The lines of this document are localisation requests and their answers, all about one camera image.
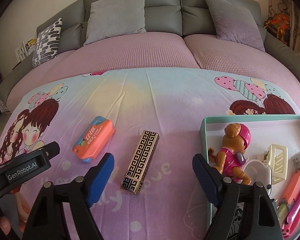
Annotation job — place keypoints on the gold black patterned box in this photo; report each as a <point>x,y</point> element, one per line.
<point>140,162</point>

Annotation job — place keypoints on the white patterned cloth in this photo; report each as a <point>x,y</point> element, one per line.
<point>2,105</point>

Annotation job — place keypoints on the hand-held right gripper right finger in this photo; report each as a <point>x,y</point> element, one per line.
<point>206,178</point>

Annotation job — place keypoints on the purple grey cushion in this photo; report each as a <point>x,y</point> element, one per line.
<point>235,20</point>

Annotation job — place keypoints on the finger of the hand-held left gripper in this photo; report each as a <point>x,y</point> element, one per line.
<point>52,149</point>

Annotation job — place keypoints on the white rack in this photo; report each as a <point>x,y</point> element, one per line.
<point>21,52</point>

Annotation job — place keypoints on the grey sofa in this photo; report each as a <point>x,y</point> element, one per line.
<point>162,10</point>

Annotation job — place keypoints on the beige patterned curtain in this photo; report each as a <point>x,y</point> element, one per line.
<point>293,17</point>

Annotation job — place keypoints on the pink toy dog figure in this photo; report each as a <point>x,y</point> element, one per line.
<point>231,160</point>

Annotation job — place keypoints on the black white patterned cushion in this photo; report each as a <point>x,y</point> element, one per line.
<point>47,42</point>

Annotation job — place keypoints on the orange toy knife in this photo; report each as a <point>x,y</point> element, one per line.
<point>293,187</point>

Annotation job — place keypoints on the person's left hand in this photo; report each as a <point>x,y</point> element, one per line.
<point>3,224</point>

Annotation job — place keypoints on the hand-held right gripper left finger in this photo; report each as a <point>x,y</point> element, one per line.
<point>101,180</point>

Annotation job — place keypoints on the teal cardboard tray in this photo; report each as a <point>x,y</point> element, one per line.
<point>265,130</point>

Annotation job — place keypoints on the stack of books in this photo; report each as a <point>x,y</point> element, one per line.
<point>31,43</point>

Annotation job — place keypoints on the orange bag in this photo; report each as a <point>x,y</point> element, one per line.
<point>277,28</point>

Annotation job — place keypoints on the orange plastic box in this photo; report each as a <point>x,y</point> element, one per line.
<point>95,140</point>

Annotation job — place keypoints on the white smartwatch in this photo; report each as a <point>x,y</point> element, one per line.
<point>257,172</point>

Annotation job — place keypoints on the black toy car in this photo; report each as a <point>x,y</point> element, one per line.
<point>237,217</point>

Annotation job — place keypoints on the pink quilted seat cover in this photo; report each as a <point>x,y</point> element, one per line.
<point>115,52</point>
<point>240,60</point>

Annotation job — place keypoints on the printed cartoon blanket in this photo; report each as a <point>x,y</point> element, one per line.
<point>140,100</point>

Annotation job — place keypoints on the white hair clip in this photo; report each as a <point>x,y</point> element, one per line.
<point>277,162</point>

